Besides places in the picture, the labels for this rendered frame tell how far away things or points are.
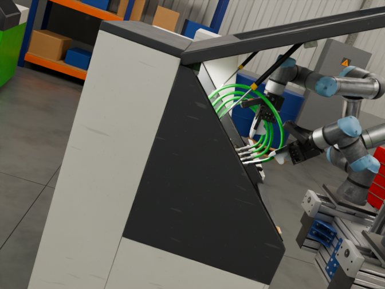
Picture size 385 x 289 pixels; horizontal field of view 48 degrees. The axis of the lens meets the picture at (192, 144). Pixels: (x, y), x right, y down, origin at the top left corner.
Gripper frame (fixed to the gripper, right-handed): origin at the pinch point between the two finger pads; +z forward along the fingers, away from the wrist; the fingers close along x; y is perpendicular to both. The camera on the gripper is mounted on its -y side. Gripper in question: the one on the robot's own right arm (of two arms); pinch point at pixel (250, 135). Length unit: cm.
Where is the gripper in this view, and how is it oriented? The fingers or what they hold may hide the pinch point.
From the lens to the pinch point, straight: 182.8
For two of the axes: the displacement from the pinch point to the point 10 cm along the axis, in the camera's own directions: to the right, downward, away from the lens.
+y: 9.4, 3.3, 0.6
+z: -3.3, 9.0, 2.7
